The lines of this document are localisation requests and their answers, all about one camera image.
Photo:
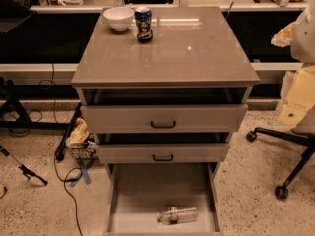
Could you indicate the clear plastic water bottle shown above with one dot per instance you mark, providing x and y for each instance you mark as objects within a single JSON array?
[{"x": 175, "y": 215}]

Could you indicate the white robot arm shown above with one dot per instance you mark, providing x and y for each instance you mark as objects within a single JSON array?
[{"x": 298, "y": 88}]

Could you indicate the grey drawer cabinet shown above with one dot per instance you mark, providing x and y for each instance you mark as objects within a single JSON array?
[{"x": 193, "y": 59}]

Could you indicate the top grey drawer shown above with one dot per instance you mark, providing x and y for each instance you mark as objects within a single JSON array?
[{"x": 164, "y": 119}]

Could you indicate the grey drawer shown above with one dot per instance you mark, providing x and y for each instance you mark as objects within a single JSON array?
[
  {"x": 162, "y": 153},
  {"x": 164, "y": 119},
  {"x": 138, "y": 192}
]

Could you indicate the middle grey drawer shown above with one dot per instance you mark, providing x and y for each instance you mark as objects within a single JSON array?
[{"x": 162, "y": 153}]

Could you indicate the bottom grey drawer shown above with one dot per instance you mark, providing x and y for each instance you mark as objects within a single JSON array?
[{"x": 138, "y": 192}]

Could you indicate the basket with snack bags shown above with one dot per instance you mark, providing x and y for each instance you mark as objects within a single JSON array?
[{"x": 81, "y": 142}]

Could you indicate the blue soda can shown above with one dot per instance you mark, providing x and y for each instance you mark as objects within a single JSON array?
[{"x": 143, "y": 16}]

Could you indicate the white ceramic bowl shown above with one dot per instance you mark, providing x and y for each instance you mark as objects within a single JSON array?
[{"x": 119, "y": 18}]

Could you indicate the black power strip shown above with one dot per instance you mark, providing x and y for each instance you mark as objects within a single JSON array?
[{"x": 59, "y": 154}]

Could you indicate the black tripod leg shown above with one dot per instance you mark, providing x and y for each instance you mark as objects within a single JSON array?
[{"x": 25, "y": 171}]

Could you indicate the black table frame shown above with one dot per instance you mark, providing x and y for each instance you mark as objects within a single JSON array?
[{"x": 23, "y": 121}]

